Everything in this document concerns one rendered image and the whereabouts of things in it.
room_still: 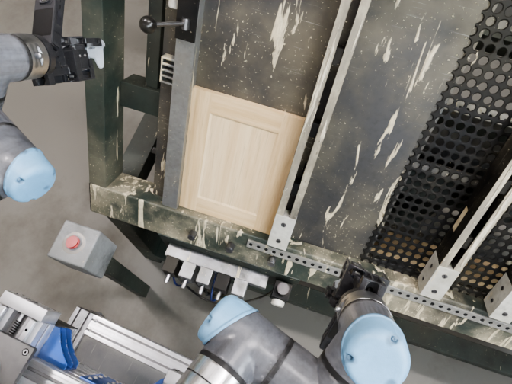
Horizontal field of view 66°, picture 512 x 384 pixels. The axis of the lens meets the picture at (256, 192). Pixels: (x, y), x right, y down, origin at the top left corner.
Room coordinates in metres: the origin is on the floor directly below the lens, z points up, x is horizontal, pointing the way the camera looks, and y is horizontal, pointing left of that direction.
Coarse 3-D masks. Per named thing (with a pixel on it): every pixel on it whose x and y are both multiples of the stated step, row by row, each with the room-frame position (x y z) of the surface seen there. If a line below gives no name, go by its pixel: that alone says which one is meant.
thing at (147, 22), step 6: (144, 18) 0.65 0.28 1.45; (150, 18) 0.65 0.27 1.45; (186, 18) 0.71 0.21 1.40; (144, 24) 0.63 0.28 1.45; (150, 24) 0.64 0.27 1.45; (156, 24) 0.65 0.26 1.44; (162, 24) 0.67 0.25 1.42; (168, 24) 0.68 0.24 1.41; (174, 24) 0.69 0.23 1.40; (180, 24) 0.70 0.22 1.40; (186, 24) 0.70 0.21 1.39; (144, 30) 0.63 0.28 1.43; (150, 30) 0.63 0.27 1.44
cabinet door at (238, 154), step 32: (192, 96) 0.63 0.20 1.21; (224, 96) 0.63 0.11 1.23; (192, 128) 0.58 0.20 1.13; (224, 128) 0.58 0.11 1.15; (256, 128) 0.57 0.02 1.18; (288, 128) 0.57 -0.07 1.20; (192, 160) 0.52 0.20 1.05; (224, 160) 0.52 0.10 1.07; (256, 160) 0.52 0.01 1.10; (288, 160) 0.51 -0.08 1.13; (192, 192) 0.46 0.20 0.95; (224, 192) 0.46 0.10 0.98; (256, 192) 0.46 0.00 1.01; (256, 224) 0.39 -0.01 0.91
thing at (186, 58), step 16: (176, 48) 0.69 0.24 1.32; (192, 48) 0.69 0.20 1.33; (176, 64) 0.67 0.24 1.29; (192, 64) 0.66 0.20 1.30; (176, 80) 0.64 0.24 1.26; (192, 80) 0.65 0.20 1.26; (176, 96) 0.62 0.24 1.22; (176, 112) 0.59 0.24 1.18; (176, 128) 0.57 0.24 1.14; (176, 144) 0.54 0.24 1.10; (176, 160) 0.51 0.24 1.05; (176, 176) 0.48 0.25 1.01; (176, 192) 0.45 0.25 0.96; (176, 208) 0.41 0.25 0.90
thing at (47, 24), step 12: (36, 0) 0.56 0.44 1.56; (48, 0) 0.55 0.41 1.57; (60, 0) 0.57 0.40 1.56; (36, 12) 0.54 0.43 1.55; (48, 12) 0.53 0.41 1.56; (60, 12) 0.54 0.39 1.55; (36, 24) 0.51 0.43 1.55; (48, 24) 0.51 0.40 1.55; (60, 24) 0.52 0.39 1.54; (48, 36) 0.49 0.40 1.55; (60, 36) 0.50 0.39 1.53; (60, 48) 0.48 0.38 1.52
